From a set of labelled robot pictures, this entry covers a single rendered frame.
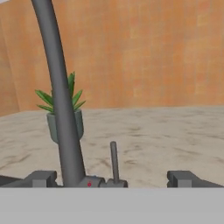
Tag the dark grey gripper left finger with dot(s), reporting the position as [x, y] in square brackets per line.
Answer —
[40, 178]

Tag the green plant in grey pot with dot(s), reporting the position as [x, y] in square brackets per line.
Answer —
[76, 100]

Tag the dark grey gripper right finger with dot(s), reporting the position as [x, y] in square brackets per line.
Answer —
[186, 178]

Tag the dark grey sink faucet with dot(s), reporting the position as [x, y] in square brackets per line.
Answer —
[59, 96]

